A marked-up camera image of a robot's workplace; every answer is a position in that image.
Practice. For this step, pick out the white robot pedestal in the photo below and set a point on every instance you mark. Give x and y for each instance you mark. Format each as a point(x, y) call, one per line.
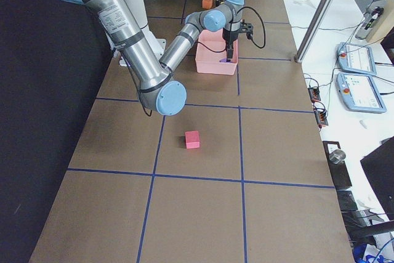
point(126, 26)

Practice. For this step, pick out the steel cylinder weight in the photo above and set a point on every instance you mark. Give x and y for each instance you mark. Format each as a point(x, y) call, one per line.
point(337, 156)

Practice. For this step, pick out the purple foam block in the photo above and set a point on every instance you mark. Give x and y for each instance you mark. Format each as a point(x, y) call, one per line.
point(225, 60)

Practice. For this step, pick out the pink plastic bin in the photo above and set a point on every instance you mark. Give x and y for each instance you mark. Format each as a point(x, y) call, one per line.
point(208, 55)

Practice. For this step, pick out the orange foam block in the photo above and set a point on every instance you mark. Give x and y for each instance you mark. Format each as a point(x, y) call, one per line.
point(207, 4)

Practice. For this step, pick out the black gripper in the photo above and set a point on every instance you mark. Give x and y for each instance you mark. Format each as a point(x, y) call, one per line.
point(229, 37)

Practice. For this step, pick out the far teach pendant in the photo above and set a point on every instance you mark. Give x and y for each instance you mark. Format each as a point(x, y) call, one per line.
point(355, 58)

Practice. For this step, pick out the aluminium frame post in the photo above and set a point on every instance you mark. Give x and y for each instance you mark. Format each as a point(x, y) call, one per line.
point(312, 30)

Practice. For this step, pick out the near teach pendant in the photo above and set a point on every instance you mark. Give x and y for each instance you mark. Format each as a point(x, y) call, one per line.
point(359, 93)

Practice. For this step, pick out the teach pendant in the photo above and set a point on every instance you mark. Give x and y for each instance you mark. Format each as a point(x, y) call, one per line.
point(355, 58)
point(359, 93)

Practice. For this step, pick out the orange connector board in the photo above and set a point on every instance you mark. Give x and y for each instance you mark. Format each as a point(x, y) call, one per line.
point(314, 93)
point(321, 117)

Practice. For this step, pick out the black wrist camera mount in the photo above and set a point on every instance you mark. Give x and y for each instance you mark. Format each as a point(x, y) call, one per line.
point(246, 28)

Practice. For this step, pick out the red foam block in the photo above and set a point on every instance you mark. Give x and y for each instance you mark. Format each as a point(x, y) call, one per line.
point(192, 139)

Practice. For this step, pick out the black monitor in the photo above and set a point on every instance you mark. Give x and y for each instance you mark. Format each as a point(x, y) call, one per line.
point(378, 168)

